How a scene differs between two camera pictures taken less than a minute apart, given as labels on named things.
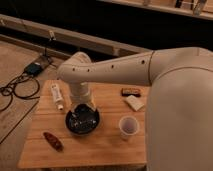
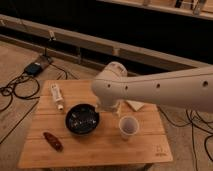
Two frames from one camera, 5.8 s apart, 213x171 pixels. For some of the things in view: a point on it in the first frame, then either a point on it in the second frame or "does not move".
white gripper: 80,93 → 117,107
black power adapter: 33,69 does not move
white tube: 57,96 does not move
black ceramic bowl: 83,119 does not move
